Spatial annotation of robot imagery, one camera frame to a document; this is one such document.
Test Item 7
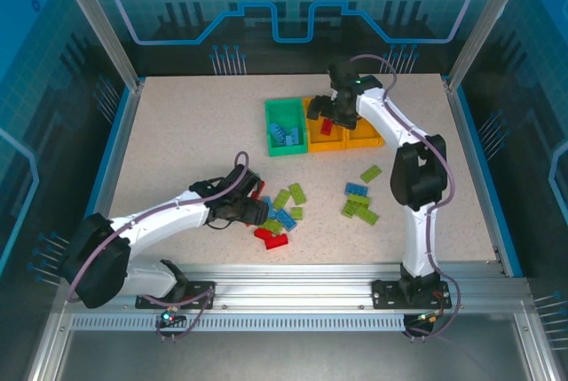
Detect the yellow plastic storage bin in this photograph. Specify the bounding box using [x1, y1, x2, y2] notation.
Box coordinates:
[301, 95, 348, 155]
[344, 116, 385, 150]

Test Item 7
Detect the green plastic storage bin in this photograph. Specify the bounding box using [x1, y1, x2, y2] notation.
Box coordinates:
[264, 97, 309, 158]

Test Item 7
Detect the small circuit board with LED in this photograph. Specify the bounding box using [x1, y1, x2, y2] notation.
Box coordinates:
[406, 311, 439, 329]
[158, 308, 185, 329]

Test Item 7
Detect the purple grey left arm cable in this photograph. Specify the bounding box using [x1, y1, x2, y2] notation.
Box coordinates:
[65, 151, 250, 343]

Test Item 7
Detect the purple grey arm cable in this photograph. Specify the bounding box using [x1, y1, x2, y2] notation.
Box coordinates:
[348, 52, 462, 341]
[65, 151, 250, 343]

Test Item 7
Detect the purple grey right arm cable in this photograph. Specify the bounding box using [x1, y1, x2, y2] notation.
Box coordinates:
[348, 52, 462, 341]

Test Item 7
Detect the wide aluminium mounting rail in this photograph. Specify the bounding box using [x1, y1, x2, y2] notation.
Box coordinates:
[59, 260, 529, 312]

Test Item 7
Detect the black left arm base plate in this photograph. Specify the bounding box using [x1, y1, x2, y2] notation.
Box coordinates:
[135, 281, 217, 311]

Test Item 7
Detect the slotted grey cable duct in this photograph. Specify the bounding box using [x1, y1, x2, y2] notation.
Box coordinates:
[70, 313, 407, 333]

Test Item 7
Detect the blue and silver side rail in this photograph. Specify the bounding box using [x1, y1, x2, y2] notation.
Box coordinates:
[66, 83, 146, 278]
[446, 83, 524, 278]

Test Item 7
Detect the aluminium frame post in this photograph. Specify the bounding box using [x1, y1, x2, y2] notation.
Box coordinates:
[445, 0, 532, 91]
[49, 0, 146, 91]

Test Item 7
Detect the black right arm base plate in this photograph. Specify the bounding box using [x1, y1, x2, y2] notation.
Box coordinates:
[371, 277, 454, 311]

